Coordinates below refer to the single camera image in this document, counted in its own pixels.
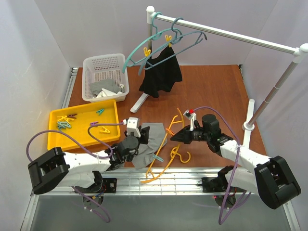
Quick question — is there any yellow clothespin in tray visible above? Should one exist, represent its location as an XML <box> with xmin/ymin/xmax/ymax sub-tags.
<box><xmin>99</xmin><ymin>126</ymin><xmax>111</xmax><ymax>134</ymax></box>

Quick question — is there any orange clothespin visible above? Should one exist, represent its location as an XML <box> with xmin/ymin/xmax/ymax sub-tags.
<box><xmin>166</xmin><ymin>128</ymin><xmax>175</xmax><ymax>136</ymax></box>

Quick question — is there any teal hanger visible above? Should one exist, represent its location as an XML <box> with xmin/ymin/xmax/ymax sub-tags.
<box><xmin>122</xmin><ymin>6</ymin><xmax>182</xmax><ymax>73</ymax></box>

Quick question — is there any teal clothespin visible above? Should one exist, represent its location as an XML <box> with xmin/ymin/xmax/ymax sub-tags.
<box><xmin>96</xmin><ymin>108</ymin><xmax>104</xmax><ymax>116</ymax></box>
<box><xmin>57</xmin><ymin>115</ymin><xmax>74</xmax><ymax>130</ymax></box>

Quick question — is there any purple clothespin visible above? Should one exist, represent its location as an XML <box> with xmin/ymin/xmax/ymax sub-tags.
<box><xmin>90</xmin><ymin>121</ymin><xmax>99</xmax><ymax>127</ymax></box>
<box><xmin>67</xmin><ymin>114</ymin><xmax>77</xmax><ymax>119</ymax></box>

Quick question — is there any light blue clothespin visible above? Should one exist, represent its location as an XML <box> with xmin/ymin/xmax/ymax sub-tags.
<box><xmin>153</xmin><ymin>154</ymin><xmax>164</xmax><ymax>162</ymax></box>

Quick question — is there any yellow tray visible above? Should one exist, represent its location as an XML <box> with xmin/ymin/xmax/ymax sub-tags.
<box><xmin>48</xmin><ymin>100</ymin><xmax>120</xmax><ymax>146</ymax></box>

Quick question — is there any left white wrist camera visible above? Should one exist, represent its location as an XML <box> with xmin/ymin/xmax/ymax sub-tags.
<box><xmin>122</xmin><ymin>117</ymin><xmax>141</xmax><ymax>138</ymax></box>

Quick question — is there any yellow hanger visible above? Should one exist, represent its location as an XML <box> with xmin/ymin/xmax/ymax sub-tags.
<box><xmin>141</xmin><ymin>107</ymin><xmax>191</xmax><ymax>184</ymax></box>

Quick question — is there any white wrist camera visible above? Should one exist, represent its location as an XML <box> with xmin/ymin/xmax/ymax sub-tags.
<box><xmin>183</xmin><ymin>109</ymin><xmax>196</xmax><ymax>131</ymax></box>
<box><xmin>122</xmin><ymin>117</ymin><xmax>141</xmax><ymax>138</ymax></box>

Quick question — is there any black underwear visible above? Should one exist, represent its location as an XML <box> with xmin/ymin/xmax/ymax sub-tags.
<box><xmin>139</xmin><ymin>56</ymin><xmax>182</xmax><ymax>98</ymax></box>

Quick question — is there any yellow clothespin right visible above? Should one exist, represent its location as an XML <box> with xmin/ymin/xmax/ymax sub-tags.
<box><xmin>165</xmin><ymin>35</ymin><xmax>172</xmax><ymax>48</ymax></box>

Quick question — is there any teal clothespin left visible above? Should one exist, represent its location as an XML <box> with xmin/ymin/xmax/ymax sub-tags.
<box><xmin>57</xmin><ymin>115</ymin><xmax>74</xmax><ymax>130</ymax></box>

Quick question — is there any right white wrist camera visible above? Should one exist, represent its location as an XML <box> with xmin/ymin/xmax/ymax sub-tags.
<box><xmin>183</xmin><ymin>109</ymin><xmax>196</xmax><ymax>131</ymax></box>

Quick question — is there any white clothes rack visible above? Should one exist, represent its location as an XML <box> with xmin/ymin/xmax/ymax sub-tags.
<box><xmin>129</xmin><ymin>5</ymin><xmax>308</xmax><ymax>158</ymax></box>

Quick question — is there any purple clothespin lower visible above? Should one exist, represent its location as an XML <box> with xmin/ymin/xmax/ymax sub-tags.
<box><xmin>90</xmin><ymin>121</ymin><xmax>99</xmax><ymax>127</ymax></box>

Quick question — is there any dark grey cloth in basket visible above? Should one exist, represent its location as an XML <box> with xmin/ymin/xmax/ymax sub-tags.
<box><xmin>90</xmin><ymin>79</ymin><xmax>117</xmax><ymax>93</ymax></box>

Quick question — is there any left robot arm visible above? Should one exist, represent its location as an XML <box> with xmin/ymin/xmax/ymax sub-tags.
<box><xmin>28</xmin><ymin>127</ymin><xmax>150</xmax><ymax>194</ymax></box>

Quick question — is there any grey underwear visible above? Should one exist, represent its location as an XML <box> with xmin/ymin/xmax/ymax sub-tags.
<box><xmin>132</xmin><ymin>123</ymin><xmax>166</xmax><ymax>169</ymax></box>

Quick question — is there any grey-blue hanger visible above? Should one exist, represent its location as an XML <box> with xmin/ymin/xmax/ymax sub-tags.
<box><xmin>126</xmin><ymin>12</ymin><xmax>207</xmax><ymax>75</ymax></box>

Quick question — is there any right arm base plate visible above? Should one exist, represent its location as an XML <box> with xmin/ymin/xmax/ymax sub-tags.
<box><xmin>197</xmin><ymin>177</ymin><xmax>228</xmax><ymax>193</ymax></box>

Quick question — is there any yellow clothespin left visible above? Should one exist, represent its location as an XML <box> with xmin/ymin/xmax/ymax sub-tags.
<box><xmin>143</xmin><ymin>47</ymin><xmax>152</xmax><ymax>57</ymax></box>

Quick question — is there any aluminium rail frame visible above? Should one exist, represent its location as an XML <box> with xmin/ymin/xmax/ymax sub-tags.
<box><xmin>20</xmin><ymin>67</ymin><xmax>301</xmax><ymax>231</ymax></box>

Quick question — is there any white laundry basket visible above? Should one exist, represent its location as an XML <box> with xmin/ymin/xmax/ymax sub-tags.
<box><xmin>82</xmin><ymin>53</ymin><xmax>129</xmax><ymax>103</ymax></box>

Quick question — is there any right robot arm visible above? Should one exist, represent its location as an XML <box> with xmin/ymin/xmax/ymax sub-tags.
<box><xmin>171</xmin><ymin>114</ymin><xmax>301</xmax><ymax>209</ymax></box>

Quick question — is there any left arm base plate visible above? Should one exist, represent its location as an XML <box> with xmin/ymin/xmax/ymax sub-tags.
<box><xmin>74</xmin><ymin>177</ymin><xmax>117</xmax><ymax>194</ymax></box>

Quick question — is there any white cloth in basket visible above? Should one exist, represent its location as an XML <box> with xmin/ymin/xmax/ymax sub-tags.
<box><xmin>92</xmin><ymin>84</ymin><xmax>125</xmax><ymax>98</ymax></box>

